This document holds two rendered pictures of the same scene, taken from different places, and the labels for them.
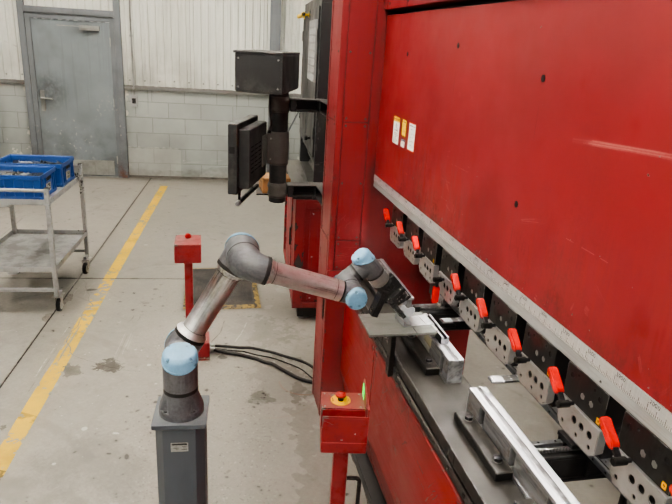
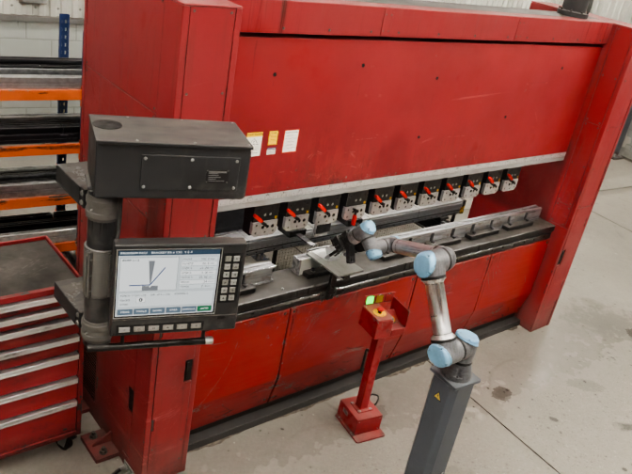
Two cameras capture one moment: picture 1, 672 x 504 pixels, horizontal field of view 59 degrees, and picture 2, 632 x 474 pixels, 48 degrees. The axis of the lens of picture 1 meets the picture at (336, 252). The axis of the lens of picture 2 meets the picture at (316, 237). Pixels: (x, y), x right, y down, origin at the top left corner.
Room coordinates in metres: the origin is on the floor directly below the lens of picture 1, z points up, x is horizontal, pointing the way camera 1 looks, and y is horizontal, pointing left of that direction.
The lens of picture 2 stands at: (3.90, 2.59, 2.72)
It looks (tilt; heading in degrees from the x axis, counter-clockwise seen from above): 25 degrees down; 240
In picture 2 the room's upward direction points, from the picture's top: 11 degrees clockwise
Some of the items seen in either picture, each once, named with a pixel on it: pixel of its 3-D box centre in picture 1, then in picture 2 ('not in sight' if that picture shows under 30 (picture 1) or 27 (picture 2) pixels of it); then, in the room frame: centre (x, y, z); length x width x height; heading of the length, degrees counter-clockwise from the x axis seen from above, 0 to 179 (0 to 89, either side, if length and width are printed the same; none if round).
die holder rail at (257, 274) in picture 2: (390, 285); (230, 279); (2.66, -0.27, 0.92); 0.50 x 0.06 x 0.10; 13
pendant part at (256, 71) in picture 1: (267, 133); (159, 244); (3.24, 0.41, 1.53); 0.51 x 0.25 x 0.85; 175
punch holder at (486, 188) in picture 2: not in sight; (488, 180); (0.78, -0.70, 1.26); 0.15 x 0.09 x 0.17; 13
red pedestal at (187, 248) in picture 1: (189, 296); not in sight; (3.51, 0.92, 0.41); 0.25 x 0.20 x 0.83; 103
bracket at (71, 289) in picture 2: (311, 195); (115, 293); (3.33, 0.16, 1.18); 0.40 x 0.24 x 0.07; 13
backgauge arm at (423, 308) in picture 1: (469, 313); not in sight; (2.65, -0.66, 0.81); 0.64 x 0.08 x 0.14; 103
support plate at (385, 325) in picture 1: (396, 324); (335, 261); (2.09, -0.25, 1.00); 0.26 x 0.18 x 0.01; 103
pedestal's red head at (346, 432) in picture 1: (343, 414); (384, 315); (1.83, -0.06, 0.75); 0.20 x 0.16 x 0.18; 3
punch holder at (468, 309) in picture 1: (482, 300); (377, 197); (1.76, -0.48, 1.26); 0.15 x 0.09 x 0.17; 13
